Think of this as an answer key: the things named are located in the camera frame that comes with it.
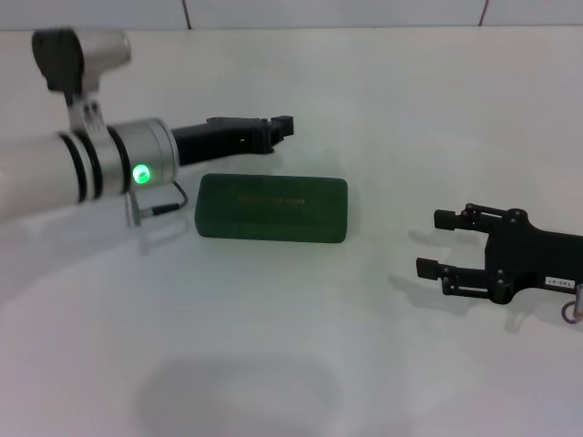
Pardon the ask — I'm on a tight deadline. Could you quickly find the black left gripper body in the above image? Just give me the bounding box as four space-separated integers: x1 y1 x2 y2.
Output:
171 117 269 168

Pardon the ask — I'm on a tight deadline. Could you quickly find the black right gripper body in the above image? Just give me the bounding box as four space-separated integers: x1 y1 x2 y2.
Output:
486 208 583 306

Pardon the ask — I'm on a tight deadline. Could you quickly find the green glasses case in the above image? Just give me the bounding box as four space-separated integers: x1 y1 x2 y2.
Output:
194 172 350 245

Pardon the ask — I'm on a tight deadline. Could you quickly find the left arm cable connector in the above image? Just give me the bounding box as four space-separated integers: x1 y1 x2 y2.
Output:
124 181 189 229

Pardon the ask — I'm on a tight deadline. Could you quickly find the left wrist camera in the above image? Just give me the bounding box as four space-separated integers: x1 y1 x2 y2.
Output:
31 27 134 134

